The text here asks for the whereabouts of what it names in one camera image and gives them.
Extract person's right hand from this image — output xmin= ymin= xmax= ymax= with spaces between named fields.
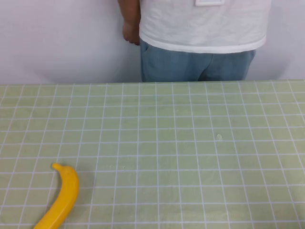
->
xmin=122 ymin=20 xmax=140 ymax=46

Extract yellow plastic banana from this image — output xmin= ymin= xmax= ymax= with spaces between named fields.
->
xmin=33 ymin=163 xmax=80 ymax=229

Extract person's right forearm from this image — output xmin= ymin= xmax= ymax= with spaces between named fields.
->
xmin=117 ymin=0 xmax=142 ymax=24

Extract blue jeans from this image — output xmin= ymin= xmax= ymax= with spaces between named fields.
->
xmin=139 ymin=39 xmax=257 ymax=83

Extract white t-shirt torso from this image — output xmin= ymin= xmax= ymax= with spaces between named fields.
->
xmin=139 ymin=0 xmax=271 ymax=54

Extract white badge card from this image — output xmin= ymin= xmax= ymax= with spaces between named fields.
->
xmin=195 ymin=0 xmax=226 ymax=7

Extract green checked tablecloth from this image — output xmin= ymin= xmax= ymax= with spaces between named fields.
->
xmin=0 ymin=79 xmax=305 ymax=229

